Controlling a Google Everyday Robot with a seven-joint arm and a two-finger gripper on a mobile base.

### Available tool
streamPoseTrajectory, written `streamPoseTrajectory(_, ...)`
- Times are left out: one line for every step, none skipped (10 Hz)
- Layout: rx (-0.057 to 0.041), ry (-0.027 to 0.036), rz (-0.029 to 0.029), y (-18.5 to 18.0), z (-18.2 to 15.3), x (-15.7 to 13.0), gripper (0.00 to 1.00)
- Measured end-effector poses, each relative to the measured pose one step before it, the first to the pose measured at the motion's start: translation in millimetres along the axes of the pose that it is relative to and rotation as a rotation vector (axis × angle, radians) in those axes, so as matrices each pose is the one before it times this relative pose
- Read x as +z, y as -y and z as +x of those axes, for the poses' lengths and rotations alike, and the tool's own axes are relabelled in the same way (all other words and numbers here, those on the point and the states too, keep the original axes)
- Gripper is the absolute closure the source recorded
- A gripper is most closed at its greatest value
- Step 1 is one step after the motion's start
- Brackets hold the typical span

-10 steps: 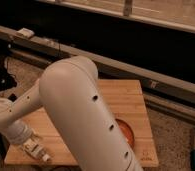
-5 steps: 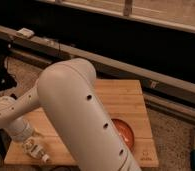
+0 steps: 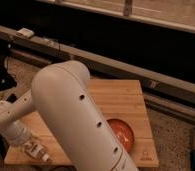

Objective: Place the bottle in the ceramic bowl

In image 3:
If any long wooden beam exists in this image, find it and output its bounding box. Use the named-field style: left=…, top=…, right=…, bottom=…
left=0, top=25, right=195, bottom=104

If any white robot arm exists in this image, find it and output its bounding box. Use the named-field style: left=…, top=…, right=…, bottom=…
left=0, top=60, right=139, bottom=171

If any white plastic bottle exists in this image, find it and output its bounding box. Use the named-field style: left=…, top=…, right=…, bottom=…
left=23, top=141, right=50, bottom=162

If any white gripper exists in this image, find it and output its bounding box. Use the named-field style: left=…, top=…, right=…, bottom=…
left=4, top=121, right=43, bottom=157

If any small white box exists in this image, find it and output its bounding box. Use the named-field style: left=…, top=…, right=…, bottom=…
left=17, top=28, right=34, bottom=38

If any orange ceramic bowl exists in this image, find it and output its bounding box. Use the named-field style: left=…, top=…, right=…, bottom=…
left=107, top=119, right=135, bottom=153

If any black tripod stand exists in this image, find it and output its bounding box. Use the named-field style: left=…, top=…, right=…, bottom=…
left=0, top=54, right=19, bottom=111

